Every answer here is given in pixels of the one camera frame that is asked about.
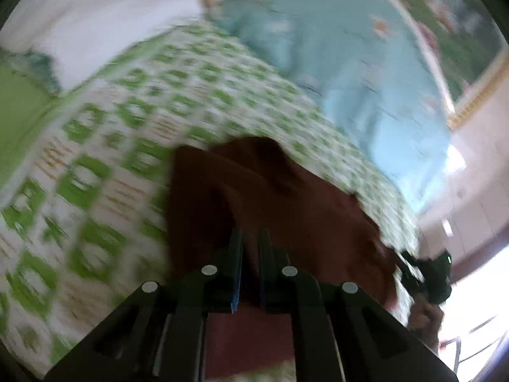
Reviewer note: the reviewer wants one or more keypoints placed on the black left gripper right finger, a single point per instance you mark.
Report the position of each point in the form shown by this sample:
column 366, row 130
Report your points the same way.
column 289, row 291

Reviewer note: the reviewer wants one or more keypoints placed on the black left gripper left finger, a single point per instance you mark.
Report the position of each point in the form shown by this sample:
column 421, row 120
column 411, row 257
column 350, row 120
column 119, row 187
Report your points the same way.
column 222, row 270

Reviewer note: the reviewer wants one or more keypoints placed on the dark red knit garment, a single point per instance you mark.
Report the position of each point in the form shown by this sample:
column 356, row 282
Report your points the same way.
column 251, row 184

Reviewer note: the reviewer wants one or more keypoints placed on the right hand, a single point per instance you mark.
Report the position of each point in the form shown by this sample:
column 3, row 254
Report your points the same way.
column 425, row 321

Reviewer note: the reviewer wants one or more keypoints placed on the green white patterned bedsheet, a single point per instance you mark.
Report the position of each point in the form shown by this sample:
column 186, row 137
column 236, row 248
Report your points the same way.
column 82, row 222

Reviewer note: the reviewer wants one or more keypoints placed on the gold framed landscape painting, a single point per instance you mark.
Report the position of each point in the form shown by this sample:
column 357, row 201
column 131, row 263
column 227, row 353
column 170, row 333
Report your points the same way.
column 467, row 47

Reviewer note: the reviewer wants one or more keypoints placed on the plain green bedsheet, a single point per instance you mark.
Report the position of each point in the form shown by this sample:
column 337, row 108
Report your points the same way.
column 25, row 111

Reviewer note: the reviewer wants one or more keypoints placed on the light blue floral quilt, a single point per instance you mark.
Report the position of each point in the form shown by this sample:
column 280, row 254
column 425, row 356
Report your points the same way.
column 366, row 65

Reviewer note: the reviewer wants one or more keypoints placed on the white folded towel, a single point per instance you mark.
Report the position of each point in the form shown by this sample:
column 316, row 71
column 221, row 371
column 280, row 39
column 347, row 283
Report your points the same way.
column 62, row 43

